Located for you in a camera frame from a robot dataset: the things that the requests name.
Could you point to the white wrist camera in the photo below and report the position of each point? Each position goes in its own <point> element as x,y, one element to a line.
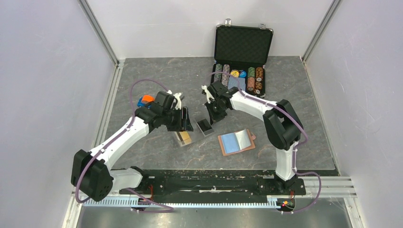
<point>178,97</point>
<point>206,92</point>

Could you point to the orange credit card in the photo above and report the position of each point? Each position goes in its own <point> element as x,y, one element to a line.
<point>183,138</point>

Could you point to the blue orange toy car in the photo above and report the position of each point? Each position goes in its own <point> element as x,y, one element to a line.
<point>145,101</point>

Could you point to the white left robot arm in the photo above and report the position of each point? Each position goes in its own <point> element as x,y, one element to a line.
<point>93,173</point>

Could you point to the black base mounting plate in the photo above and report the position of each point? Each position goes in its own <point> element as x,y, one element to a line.
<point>216,186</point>

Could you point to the black credit card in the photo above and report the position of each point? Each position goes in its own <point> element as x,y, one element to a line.
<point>205,127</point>

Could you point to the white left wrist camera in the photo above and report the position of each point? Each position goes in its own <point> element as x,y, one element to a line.
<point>178,97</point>

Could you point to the tan leather card holder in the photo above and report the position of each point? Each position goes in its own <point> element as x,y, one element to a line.
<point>233,143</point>

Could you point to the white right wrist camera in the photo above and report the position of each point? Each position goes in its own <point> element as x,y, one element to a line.
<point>206,92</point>

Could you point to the black poker chip case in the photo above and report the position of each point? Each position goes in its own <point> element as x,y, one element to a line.
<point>242,48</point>

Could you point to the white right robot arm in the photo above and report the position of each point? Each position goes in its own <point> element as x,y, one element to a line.
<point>283,127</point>

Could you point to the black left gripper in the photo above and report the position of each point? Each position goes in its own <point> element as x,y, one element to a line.
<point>183,124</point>

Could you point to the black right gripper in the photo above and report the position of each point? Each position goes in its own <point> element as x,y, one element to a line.
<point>214,117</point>

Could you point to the clear acrylic card box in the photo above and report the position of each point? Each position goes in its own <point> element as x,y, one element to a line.
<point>196,135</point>

